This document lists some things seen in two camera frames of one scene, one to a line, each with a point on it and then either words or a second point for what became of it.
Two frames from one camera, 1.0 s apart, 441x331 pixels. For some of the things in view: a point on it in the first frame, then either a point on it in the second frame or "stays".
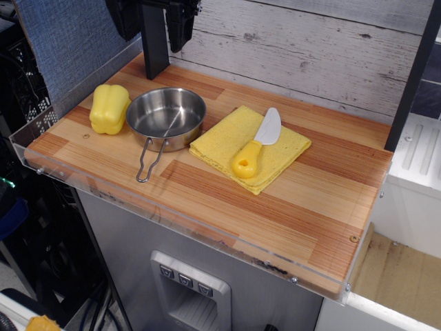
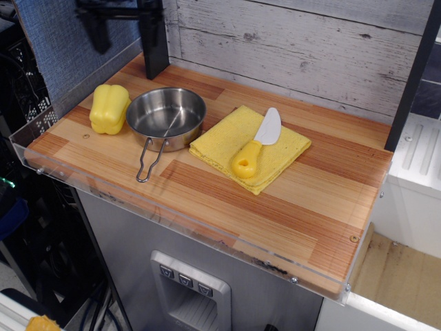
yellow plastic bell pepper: x=109 y=107 stays
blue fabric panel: x=76 y=45 stays
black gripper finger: x=180 y=17 to x=98 y=31
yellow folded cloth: x=218 y=146 stays
